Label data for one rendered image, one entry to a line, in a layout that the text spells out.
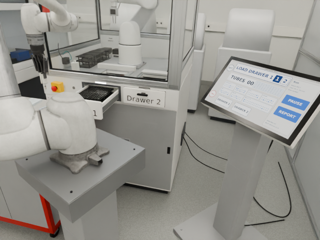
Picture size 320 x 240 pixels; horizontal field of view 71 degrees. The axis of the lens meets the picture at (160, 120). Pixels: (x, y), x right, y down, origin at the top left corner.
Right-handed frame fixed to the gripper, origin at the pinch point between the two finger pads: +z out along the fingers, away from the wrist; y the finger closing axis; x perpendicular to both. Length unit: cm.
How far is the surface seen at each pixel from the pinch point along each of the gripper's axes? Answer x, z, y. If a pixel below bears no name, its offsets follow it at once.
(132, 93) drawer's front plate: 31, 10, 45
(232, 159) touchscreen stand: 27, 34, 118
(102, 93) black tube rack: 19.2, 9.6, 29.7
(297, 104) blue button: 16, -10, 139
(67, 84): 19.9, 10.2, -2.8
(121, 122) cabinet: 30, 35, 36
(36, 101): 5.0, 22.1, -19.9
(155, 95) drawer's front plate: 36, 10, 61
